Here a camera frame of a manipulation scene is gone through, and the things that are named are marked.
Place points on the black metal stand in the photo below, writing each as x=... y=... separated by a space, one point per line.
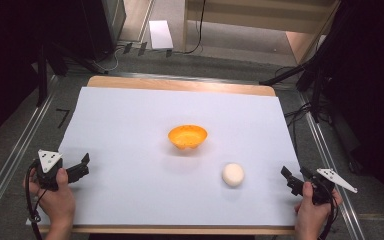
x=313 y=73
x=43 y=76

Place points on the black cabinet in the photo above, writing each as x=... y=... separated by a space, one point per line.
x=100 y=26

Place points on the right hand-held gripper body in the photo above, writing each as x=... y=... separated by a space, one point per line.
x=325 y=185

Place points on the white board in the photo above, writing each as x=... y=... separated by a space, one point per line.
x=160 y=35

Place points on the white round bun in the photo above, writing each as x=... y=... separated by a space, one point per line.
x=233 y=174

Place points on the person's right hand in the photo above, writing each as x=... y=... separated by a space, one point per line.
x=311 y=213

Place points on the white table sheet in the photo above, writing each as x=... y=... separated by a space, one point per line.
x=146 y=173

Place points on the light wooden furniture frame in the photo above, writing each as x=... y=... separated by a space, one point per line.
x=246 y=16

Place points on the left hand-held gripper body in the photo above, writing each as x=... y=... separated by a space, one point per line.
x=48 y=166

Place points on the person's left hand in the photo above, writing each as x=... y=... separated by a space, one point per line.
x=55 y=200

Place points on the orange bowl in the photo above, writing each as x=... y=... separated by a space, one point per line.
x=187 y=136

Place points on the metal floor rail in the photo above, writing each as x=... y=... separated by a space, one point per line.
x=13 y=150
x=333 y=173
x=180 y=77

